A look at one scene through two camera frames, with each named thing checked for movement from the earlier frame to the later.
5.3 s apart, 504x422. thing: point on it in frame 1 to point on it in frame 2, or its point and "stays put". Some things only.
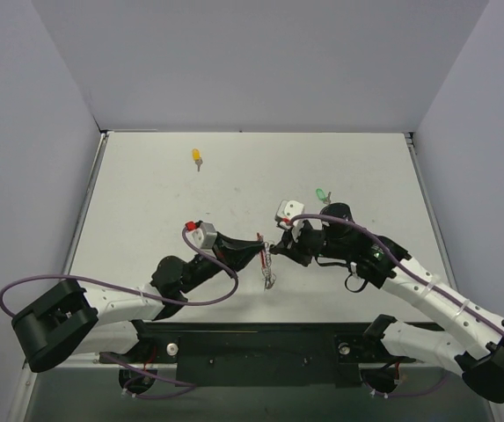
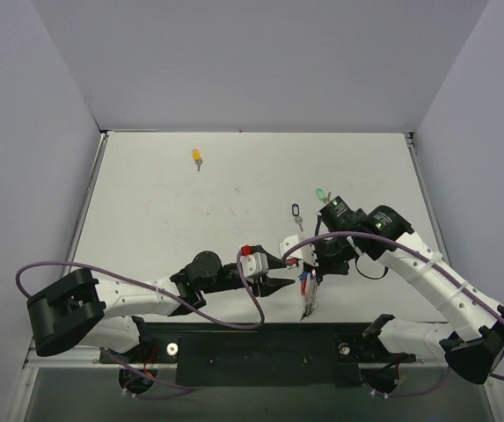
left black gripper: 221,251 to 255,280
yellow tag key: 196,157 stays put
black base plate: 259,354 stays put
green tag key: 322,196 stays put
